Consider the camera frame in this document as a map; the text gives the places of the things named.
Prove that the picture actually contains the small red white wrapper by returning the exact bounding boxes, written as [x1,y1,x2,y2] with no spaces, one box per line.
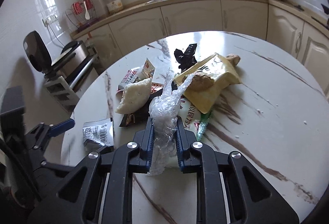
[117,58,155,92]

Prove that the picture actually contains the cream lower cabinets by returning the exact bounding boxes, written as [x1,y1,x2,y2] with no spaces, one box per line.
[71,0,328,89]

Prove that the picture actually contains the white rolling storage cart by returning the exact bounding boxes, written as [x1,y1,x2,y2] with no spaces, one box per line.
[42,53,100,112]

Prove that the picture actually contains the round white marble table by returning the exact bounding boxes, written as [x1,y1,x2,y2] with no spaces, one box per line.
[60,30,327,224]

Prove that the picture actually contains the clear plastic wrap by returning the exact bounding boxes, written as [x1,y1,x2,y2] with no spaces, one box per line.
[148,71,194,176]

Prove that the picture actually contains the silver barcode snack wrapper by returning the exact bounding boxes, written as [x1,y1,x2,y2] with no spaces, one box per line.
[82,118,114,150]

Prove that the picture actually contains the glass jar with yellow lid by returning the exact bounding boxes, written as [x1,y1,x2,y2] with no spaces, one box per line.
[107,0,124,15]

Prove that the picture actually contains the wall power outlet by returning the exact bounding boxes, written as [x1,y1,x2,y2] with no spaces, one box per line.
[42,14,58,27]

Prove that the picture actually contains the frozen food packaging bag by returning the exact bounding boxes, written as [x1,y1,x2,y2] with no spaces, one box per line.
[178,96,211,141]

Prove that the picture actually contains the black open rice cooker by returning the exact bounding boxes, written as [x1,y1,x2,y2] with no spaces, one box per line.
[23,30,91,79]

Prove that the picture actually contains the ginger root piece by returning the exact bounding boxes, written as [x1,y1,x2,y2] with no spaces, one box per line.
[226,54,241,67]

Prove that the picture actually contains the yellow snack bag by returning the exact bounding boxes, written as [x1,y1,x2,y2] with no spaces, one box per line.
[174,53,241,114]

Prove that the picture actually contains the wire rack with red cups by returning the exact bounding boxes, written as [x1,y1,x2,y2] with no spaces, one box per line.
[65,0,99,32]

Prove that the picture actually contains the white steamed bun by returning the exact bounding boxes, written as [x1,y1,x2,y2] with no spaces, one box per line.
[115,78,152,114]

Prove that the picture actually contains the black plastic bag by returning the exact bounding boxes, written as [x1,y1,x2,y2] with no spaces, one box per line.
[174,43,197,72]

